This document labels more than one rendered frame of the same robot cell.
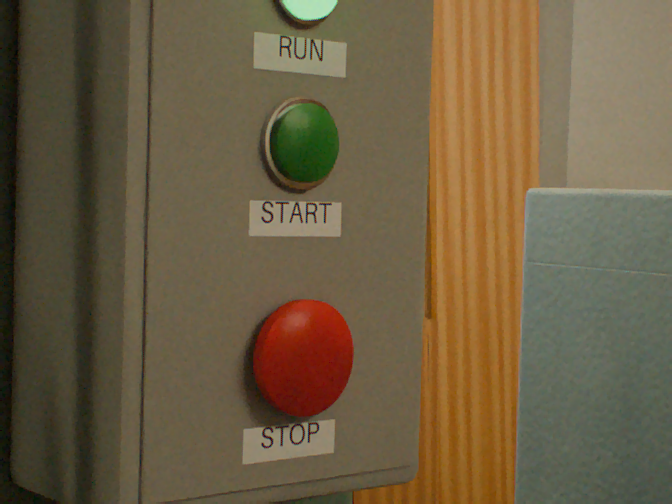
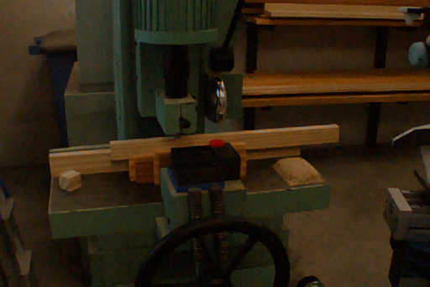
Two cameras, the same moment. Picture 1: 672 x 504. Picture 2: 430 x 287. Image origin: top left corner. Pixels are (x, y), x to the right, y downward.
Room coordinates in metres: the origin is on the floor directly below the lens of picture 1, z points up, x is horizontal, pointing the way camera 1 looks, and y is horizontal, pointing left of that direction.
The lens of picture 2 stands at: (-0.25, 1.31, 1.36)
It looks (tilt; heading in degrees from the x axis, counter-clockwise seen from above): 21 degrees down; 295
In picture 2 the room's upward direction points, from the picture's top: 1 degrees clockwise
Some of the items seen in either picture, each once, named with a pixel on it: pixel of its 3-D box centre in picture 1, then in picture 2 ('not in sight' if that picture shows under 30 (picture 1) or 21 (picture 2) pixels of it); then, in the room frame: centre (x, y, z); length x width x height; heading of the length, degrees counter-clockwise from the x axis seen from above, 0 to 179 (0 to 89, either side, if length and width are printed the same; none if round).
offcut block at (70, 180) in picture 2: not in sight; (70, 180); (0.43, 0.56, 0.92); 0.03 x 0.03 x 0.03; 82
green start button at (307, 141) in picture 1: (306, 143); not in sight; (0.34, 0.01, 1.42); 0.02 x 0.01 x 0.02; 130
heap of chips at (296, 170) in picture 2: not in sight; (296, 167); (0.02, 0.27, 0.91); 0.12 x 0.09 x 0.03; 130
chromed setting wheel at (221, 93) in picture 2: not in sight; (216, 99); (0.26, 0.19, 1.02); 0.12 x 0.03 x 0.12; 130
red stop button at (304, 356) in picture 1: (304, 357); not in sight; (0.34, 0.01, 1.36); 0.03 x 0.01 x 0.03; 130
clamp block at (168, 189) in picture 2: not in sight; (201, 198); (0.14, 0.51, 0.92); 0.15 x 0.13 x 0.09; 40
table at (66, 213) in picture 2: not in sight; (191, 200); (0.20, 0.44, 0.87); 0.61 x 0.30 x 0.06; 40
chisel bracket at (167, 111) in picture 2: not in sight; (175, 112); (0.28, 0.35, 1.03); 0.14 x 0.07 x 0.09; 130
